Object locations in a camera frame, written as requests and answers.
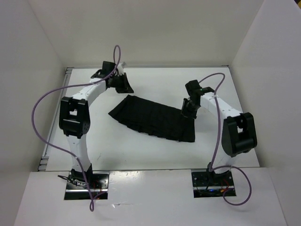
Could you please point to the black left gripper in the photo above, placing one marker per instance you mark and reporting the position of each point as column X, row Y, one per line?
column 125, row 87

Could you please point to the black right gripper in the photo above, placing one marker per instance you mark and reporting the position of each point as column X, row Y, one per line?
column 185, row 113

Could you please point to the black pleated skirt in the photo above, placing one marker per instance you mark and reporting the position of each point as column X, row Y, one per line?
column 154, row 119

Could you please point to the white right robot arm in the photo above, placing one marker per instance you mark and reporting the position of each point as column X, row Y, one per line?
column 236, row 129

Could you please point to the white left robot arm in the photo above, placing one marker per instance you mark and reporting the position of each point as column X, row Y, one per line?
column 74, row 116

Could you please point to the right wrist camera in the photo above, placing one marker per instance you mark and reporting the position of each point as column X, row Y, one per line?
column 192, row 86

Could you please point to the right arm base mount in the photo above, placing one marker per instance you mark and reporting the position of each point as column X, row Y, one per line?
column 209, row 184

